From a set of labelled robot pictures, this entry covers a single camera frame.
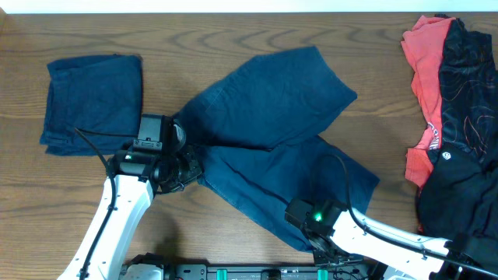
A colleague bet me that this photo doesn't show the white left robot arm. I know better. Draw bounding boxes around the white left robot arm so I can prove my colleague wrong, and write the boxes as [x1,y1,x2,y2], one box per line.
[59,145,203,280]

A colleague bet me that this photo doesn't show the dark blue denim shorts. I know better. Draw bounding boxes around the dark blue denim shorts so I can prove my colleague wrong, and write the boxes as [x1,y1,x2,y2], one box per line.
[176,47,379,252]

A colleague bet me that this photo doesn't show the folded dark blue shorts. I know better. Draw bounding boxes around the folded dark blue shorts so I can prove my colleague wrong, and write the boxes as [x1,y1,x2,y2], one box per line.
[40,54,142,156]

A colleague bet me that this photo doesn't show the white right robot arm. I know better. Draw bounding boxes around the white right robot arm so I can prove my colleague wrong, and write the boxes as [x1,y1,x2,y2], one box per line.
[285,198,497,279]

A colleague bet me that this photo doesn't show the black garment with white logo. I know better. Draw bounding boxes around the black garment with white logo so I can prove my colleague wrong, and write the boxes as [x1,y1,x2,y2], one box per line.
[416,142,498,250]

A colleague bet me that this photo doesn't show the red orange garment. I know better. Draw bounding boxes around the red orange garment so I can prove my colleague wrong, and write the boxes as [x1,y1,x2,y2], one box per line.
[401,16,454,189]

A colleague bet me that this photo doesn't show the black patterned garment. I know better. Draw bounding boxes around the black patterned garment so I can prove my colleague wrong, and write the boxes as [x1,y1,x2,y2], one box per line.
[439,19,497,163]

